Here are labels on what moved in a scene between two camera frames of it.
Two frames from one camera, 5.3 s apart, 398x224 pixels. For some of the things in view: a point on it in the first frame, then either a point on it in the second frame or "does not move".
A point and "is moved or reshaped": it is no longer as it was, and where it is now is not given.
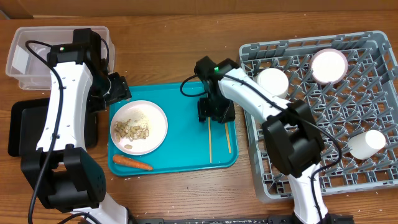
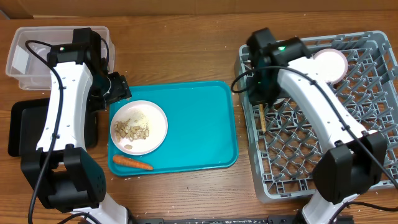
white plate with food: x=138 y=127 does not move
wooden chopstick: x=210 y=138 is moved or reshaped
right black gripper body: x=217 y=106 to x=267 y=93
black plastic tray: x=27 y=120 does not move
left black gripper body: x=107 y=91 does not move
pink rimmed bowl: x=328 y=66 does not move
